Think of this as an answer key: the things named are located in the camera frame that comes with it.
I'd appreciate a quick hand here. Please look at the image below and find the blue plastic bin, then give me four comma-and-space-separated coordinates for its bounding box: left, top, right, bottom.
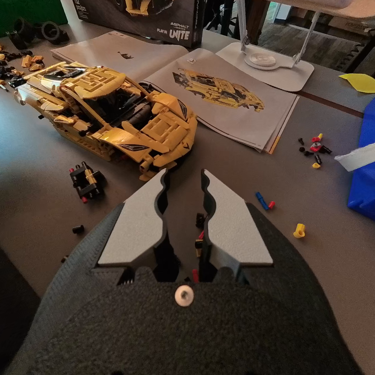
347, 97, 375, 221

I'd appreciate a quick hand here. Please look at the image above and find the pile of yellow black bricks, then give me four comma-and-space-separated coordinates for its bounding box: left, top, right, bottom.
0, 44, 44, 91

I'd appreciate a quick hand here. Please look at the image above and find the small black yellow brick assembly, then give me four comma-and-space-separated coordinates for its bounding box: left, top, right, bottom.
69, 161, 107, 204

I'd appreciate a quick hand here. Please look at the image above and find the building instruction booklet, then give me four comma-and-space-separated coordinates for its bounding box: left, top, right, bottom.
50, 31, 300, 154

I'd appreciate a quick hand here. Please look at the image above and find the green plastic bin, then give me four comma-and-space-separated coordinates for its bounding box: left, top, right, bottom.
0, 0, 66, 37

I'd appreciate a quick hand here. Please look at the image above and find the yellow toy brick car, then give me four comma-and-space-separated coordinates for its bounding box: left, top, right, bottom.
13, 61, 198, 181

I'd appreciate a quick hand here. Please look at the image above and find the toy car box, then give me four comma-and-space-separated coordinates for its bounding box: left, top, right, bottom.
60, 0, 205, 49

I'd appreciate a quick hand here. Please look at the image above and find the small cluster of toy bricks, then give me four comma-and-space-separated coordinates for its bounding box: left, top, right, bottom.
298, 133, 333, 170

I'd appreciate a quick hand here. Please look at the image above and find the grey desk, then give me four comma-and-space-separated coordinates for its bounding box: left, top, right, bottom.
0, 21, 375, 323

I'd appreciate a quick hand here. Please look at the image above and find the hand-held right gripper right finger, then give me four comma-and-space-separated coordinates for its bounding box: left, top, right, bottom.
198, 169, 274, 283

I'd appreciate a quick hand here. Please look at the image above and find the white printed paper bag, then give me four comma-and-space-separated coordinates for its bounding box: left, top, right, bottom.
334, 146, 375, 172

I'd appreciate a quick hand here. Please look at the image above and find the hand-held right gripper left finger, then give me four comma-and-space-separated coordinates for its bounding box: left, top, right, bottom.
97, 168, 180, 283

